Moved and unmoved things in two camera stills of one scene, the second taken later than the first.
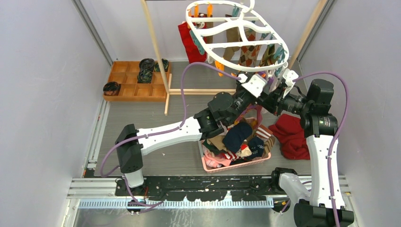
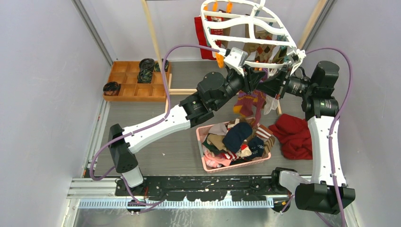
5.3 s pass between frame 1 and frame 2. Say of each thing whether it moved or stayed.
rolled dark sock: stayed
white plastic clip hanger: moved
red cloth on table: stayed
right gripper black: moved
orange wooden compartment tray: stayed
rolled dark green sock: stayed
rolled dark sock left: stayed
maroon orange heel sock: moved
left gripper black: moved
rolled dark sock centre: stayed
